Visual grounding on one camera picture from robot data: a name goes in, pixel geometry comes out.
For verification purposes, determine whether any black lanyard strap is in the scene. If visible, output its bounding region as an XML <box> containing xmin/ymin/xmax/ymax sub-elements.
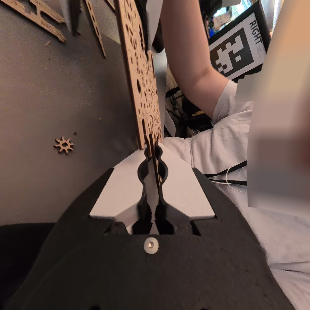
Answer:
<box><xmin>203</xmin><ymin>160</ymin><xmax>248</xmax><ymax>186</ymax></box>

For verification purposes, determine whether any slotted wooden stick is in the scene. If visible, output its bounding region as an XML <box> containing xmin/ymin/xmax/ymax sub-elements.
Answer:
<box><xmin>84</xmin><ymin>0</ymin><xmax>107</xmax><ymax>59</ymax></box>

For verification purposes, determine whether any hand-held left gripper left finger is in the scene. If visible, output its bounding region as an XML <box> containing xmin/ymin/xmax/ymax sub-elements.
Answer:
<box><xmin>89</xmin><ymin>143</ymin><xmax>152</xmax><ymax>235</ymax></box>

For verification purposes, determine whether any small wooden frame offcut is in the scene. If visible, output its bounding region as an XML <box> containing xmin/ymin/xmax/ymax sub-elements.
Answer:
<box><xmin>0</xmin><ymin>0</ymin><xmax>66</xmax><ymax>43</ymax></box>

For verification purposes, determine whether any small toothed wooden gear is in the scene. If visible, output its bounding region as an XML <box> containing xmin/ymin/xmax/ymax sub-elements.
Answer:
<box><xmin>53</xmin><ymin>136</ymin><xmax>75</xmax><ymax>155</ymax></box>

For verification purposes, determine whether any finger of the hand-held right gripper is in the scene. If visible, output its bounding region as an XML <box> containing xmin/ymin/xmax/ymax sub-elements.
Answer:
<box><xmin>137</xmin><ymin>0</ymin><xmax>164</xmax><ymax>52</ymax></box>
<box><xmin>60</xmin><ymin>0</ymin><xmax>81</xmax><ymax>37</ymax></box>

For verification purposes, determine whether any thin white cord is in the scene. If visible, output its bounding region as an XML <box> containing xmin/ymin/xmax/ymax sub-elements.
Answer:
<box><xmin>225</xmin><ymin>164</ymin><xmax>248</xmax><ymax>193</ymax></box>

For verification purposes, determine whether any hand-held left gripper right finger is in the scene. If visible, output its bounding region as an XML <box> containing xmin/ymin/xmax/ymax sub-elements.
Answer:
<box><xmin>155</xmin><ymin>142</ymin><xmax>216</xmax><ymax>230</ymax></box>

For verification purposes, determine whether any wooden sheet with large gear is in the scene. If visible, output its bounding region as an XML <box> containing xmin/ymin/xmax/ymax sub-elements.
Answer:
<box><xmin>114</xmin><ymin>0</ymin><xmax>165</xmax><ymax>192</ymax></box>

